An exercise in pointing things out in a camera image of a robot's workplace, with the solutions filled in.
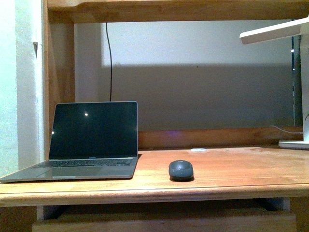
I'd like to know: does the dark grey computer mouse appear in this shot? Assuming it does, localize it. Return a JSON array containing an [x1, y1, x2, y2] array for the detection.
[[169, 160, 194, 182]]

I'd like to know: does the grey laptop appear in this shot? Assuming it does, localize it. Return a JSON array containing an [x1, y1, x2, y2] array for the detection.
[[1, 101, 138, 183]]

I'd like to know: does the white desk lamp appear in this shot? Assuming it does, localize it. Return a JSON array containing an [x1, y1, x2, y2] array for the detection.
[[239, 16, 309, 150]]

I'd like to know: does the black wall cable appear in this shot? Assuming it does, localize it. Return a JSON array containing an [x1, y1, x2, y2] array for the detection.
[[105, 22, 113, 102]]

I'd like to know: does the white lamp cable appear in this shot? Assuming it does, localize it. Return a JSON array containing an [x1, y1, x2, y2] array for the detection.
[[271, 125, 304, 134]]

